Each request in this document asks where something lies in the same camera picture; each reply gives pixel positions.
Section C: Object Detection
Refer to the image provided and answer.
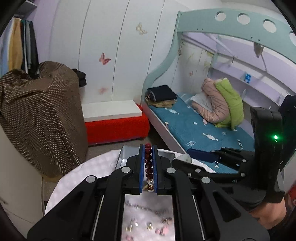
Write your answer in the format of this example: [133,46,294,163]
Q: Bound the person's right hand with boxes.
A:
[249,193,295,230]

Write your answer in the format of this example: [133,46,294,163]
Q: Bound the silver metal tin box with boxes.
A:
[114,145,186,171]

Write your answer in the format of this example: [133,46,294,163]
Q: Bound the teal bed mattress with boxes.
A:
[147,92,256,174]

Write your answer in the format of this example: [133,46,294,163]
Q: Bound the green blanket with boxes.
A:
[214,78,244,130]

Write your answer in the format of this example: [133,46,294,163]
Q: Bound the red upholstered bench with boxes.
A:
[85,104,149,146]

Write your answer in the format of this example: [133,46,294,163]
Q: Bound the folded tan clothes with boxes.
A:
[145,97,177,108]

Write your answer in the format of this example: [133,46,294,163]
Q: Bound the blue box on shelf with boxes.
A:
[244,73,251,83]

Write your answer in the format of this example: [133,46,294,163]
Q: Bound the white pillow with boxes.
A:
[190,92,213,112]

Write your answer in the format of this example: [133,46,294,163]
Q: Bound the folded dark clothes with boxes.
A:
[145,85,177,102]

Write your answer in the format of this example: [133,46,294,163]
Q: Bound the white foam board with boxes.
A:
[82,100,142,123]

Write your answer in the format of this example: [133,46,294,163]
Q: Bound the brown dotted cloth cover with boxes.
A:
[1,61,88,178]

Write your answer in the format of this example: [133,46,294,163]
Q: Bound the black garment behind cover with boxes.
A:
[72,69,87,87]

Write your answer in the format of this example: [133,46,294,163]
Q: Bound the pink butterfly sticker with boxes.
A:
[99,52,111,65]

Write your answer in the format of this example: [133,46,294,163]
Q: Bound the white wardrobe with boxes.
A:
[50,1,180,104]

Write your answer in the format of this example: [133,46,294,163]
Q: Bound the beige butterfly sticker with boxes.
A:
[135,23,147,35]

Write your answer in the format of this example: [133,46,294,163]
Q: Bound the hanging clothes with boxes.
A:
[1,17,39,78]

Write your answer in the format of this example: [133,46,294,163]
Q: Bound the silver chain necklace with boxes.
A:
[124,200,173,217]

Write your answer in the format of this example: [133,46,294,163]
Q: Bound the mint green bed frame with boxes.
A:
[141,9,295,102]

